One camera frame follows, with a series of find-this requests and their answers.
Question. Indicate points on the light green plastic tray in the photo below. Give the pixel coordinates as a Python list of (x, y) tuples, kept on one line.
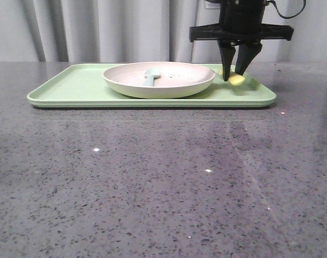
[(83, 85)]

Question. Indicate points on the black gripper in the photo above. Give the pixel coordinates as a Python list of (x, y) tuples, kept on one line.
[(240, 22)]

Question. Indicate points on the light blue plastic spoon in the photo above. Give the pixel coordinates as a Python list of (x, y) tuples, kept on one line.
[(150, 75)]

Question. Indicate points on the grey pleated curtain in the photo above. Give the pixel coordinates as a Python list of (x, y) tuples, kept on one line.
[(136, 31)]

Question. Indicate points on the pale pink speckled plate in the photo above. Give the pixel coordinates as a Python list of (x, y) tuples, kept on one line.
[(176, 79)]

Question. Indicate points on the yellow plastic fork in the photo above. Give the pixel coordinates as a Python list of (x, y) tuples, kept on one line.
[(235, 79)]

